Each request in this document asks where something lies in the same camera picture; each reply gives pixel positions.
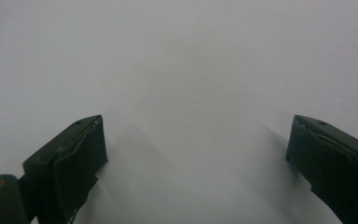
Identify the white table board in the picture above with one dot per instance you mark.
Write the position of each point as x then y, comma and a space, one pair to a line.
180, 56

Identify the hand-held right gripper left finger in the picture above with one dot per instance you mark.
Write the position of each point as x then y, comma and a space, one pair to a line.
71, 161

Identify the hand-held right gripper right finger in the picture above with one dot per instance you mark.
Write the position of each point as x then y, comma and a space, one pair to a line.
338, 161

